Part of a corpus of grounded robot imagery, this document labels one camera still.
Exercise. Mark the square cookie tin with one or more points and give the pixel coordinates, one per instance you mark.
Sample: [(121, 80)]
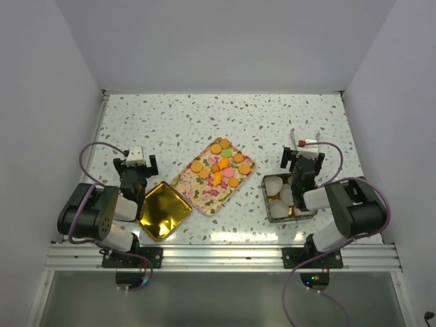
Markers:
[(268, 200)]

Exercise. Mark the aluminium frame rail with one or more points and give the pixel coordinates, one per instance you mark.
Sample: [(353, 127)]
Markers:
[(231, 258)]

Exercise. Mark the round circuit board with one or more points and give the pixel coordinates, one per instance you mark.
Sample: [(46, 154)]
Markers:
[(131, 281), (317, 281)]

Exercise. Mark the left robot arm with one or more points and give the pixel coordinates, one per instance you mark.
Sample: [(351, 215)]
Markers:
[(90, 211)]

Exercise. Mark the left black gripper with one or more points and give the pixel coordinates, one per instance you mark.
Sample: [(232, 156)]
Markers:
[(148, 171)]

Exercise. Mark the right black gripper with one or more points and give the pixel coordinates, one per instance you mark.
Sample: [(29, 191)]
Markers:
[(288, 154)]

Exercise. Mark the left round circuit board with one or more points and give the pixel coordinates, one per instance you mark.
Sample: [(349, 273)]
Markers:
[(131, 281)]

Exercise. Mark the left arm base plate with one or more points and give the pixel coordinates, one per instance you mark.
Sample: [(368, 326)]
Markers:
[(116, 260)]

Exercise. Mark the right round circuit board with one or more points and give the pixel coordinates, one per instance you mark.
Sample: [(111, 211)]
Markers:
[(317, 281)]

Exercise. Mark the orange round cookie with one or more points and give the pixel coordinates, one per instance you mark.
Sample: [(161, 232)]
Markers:
[(196, 167), (244, 169), (224, 143), (215, 149), (233, 182), (204, 174)]

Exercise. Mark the floral rectangular tray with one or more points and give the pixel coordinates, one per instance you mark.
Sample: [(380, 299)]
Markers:
[(200, 192)]

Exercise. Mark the green round cookie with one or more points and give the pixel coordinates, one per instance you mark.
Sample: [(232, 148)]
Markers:
[(226, 152)]

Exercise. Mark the metal tongs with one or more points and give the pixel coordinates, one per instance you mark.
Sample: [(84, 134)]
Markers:
[(295, 141)]

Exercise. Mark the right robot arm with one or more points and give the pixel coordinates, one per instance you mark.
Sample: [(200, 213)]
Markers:
[(358, 209)]

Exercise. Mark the pink round cookie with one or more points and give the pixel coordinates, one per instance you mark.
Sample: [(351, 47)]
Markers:
[(228, 172)]

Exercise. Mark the gold tin lid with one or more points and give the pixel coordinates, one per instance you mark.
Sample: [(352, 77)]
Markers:
[(163, 210)]

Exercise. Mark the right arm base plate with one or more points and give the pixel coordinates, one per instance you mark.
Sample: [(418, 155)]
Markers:
[(294, 256)]

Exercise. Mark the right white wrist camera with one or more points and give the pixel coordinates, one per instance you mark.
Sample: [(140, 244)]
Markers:
[(308, 148)]

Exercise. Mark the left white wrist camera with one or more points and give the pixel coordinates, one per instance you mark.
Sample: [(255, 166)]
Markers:
[(135, 157)]

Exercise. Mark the brown flower cookie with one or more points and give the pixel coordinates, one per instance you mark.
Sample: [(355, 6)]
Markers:
[(215, 168)]

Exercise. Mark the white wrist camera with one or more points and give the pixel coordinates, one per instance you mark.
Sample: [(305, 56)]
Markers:
[(308, 148), (135, 157)]

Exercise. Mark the orange fish cookie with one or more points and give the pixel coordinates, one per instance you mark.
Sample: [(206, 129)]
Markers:
[(224, 163), (217, 179)]

